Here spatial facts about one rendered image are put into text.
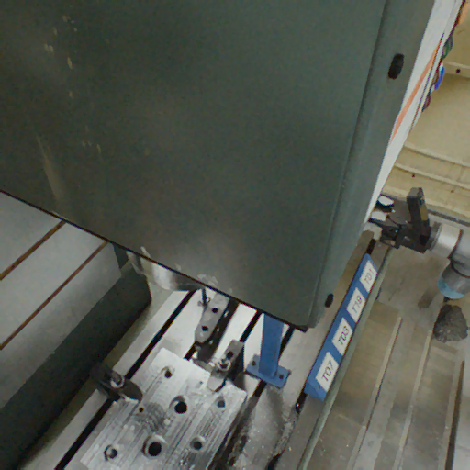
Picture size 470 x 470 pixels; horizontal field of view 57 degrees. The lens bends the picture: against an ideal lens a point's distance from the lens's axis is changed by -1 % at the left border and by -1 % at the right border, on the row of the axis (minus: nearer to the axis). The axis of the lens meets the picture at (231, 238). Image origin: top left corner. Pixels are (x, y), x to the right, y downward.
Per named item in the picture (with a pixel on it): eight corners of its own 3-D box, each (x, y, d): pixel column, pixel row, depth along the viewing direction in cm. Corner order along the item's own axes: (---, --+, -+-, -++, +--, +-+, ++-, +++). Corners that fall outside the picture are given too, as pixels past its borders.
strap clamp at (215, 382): (244, 363, 110) (245, 334, 99) (218, 409, 102) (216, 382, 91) (232, 358, 111) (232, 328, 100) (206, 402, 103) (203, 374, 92)
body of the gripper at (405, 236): (374, 241, 109) (423, 260, 105) (385, 218, 102) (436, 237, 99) (383, 222, 113) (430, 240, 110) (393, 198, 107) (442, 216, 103)
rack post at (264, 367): (289, 372, 108) (304, 306, 86) (280, 390, 105) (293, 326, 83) (253, 354, 112) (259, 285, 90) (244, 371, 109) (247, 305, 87)
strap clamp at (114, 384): (151, 407, 102) (140, 380, 91) (142, 419, 100) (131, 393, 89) (107, 381, 107) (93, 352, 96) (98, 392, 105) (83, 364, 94)
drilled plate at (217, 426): (247, 401, 99) (248, 393, 96) (176, 531, 82) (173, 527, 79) (164, 357, 107) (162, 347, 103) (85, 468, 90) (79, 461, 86)
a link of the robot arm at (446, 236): (456, 243, 97) (462, 220, 102) (435, 235, 99) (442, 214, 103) (442, 263, 103) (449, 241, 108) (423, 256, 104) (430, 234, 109)
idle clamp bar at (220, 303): (246, 282, 127) (247, 269, 122) (207, 357, 111) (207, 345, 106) (231, 277, 129) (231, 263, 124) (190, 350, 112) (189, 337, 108)
